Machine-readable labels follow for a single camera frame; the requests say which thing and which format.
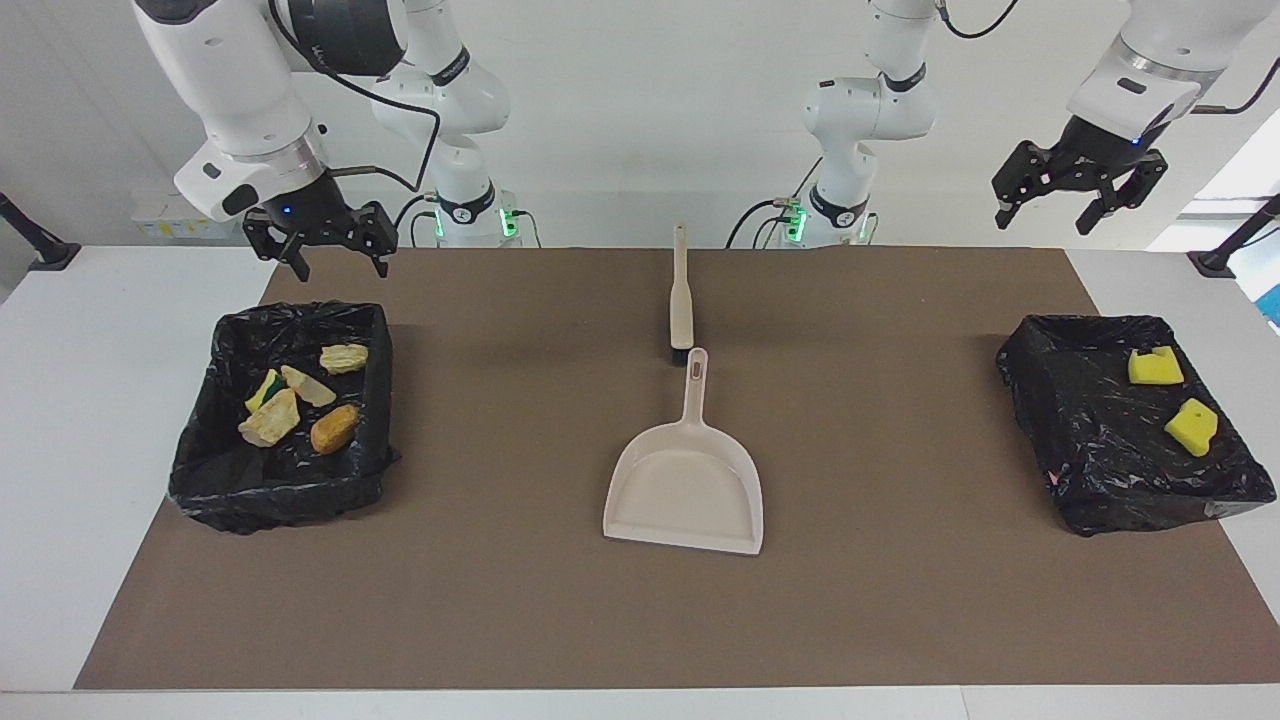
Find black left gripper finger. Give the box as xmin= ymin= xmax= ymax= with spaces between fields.
xmin=992 ymin=140 xmax=1066 ymax=230
xmin=1075 ymin=150 xmax=1169 ymax=237

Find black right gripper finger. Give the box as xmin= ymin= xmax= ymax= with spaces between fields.
xmin=340 ymin=200 xmax=400 ymax=280
xmin=243 ymin=210 xmax=311 ymax=283

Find yellow sponge piece green back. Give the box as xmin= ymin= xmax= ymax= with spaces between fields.
xmin=245 ymin=368 xmax=286 ymax=413

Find pale lumpy bread piece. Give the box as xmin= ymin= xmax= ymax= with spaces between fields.
xmin=237 ymin=388 xmax=302 ymax=448

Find notched yellow sponge piece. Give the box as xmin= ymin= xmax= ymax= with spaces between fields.
xmin=1128 ymin=347 xmax=1186 ymax=387

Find brown oval bread roll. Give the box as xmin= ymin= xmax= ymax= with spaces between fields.
xmin=310 ymin=403 xmax=360 ymax=456

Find yellow sponge piece dark dot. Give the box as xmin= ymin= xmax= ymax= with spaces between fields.
xmin=1164 ymin=398 xmax=1220 ymax=458

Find beige hand brush black bristles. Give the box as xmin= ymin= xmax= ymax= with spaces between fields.
xmin=668 ymin=222 xmax=696 ymax=366

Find beige plastic dustpan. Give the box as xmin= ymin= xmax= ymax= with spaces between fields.
xmin=602 ymin=347 xmax=765 ymax=557

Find black bag lined bin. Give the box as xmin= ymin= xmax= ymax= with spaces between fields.
xmin=168 ymin=300 xmax=403 ymax=534

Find black bag bin pink mark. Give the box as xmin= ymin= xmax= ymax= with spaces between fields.
xmin=997 ymin=314 xmax=1278 ymax=538

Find white cardboard box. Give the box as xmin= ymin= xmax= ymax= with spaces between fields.
xmin=132 ymin=195 xmax=216 ymax=243

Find brown table mat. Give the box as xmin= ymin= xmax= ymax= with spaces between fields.
xmin=75 ymin=247 xmax=1280 ymax=691

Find black base cable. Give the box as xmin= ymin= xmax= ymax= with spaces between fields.
xmin=388 ymin=193 xmax=443 ymax=248
xmin=725 ymin=155 xmax=826 ymax=249

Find black camera stand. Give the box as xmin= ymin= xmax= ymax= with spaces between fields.
xmin=0 ymin=192 xmax=82 ymax=273
xmin=1187 ymin=193 xmax=1280 ymax=279

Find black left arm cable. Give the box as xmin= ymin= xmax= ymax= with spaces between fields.
xmin=935 ymin=0 xmax=1280 ymax=116

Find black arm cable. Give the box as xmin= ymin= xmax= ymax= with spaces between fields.
xmin=935 ymin=0 xmax=1280 ymax=116
xmin=268 ymin=0 xmax=443 ymax=196

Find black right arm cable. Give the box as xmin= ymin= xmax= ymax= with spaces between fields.
xmin=268 ymin=0 xmax=443 ymax=196

